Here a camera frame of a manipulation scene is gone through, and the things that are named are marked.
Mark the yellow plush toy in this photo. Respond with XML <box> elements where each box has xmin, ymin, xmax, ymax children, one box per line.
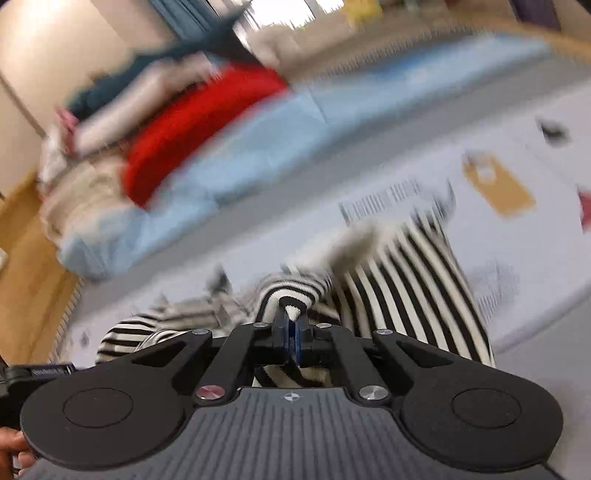
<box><xmin>346</xmin><ymin>0</ymin><xmax>384</xmax><ymax>26</ymax></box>

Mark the white cloth with pink trim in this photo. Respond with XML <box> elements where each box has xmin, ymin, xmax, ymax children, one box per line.
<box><xmin>37</xmin><ymin>106</ymin><xmax>81</xmax><ymax>185</ymax></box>

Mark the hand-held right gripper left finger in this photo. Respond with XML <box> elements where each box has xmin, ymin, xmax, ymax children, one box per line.
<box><xmin>134</xmin><ymin>302</ymin><xmax>295</xmax><ymax>407</ymax></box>

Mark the light blue quilt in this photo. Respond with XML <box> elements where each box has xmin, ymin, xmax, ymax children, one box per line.
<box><xmin>58</xmin><ymin>34</ymin><xmax>555</xmax><ymax>282</ymax></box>

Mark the black white striped hoodie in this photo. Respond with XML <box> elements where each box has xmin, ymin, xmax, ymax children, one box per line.
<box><xmin>95</xmin><ymin>182</ymin><xmax>497</xmax><ymax>393</ymax></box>

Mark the window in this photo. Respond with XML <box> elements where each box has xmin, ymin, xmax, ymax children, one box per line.
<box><xmin>205</xmin><ymin>0</ymin><xmax>352</xmax><ymax>28</ymax></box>

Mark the person's left hand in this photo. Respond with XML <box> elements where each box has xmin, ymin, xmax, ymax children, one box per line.
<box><xmin>0</xmin><ymin>429</ymin><xmax>38</xmax><ymax>478</ymax></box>

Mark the cream folded blanket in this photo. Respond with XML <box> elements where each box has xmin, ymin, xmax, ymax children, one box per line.
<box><xmin>37</xmin><ymin>152</ymin><xmax>139</xmax><ymax>245</ymax></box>

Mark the wooden bed frame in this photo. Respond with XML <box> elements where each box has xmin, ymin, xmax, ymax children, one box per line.
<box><xmin>429</xmin><ymin>9</ymin><xmax>591</xmax><ymax>61</ymax></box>

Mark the red blanket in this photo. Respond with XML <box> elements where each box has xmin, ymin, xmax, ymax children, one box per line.
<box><xmin>121</xmin><ymin>65</ymin><xmax>289</xmax><ymax>208</ymax></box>

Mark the blue curtain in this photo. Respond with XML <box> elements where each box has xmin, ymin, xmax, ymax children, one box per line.
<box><xmin>152</xmin><ymin>0</ymin><xmax>218</xmax><ymax>42</ymax></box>

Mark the dark teal garment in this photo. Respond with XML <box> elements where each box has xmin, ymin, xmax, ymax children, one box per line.
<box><xmin>65</xmin><ymin>14</ymin><xmax>259</xmax><ymax>121</ymax></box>

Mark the white folded blanket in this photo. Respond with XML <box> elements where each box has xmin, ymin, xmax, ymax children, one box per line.
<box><xmin>74</xmin><ymin>60</ymin><xmax>222</xmax><ymax>158</ymax></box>

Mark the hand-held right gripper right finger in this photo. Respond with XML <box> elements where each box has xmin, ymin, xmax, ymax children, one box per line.
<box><xmin>295</xmin><ymin>316</ymin><xmax>455</xmax><ymax>407</ymax></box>

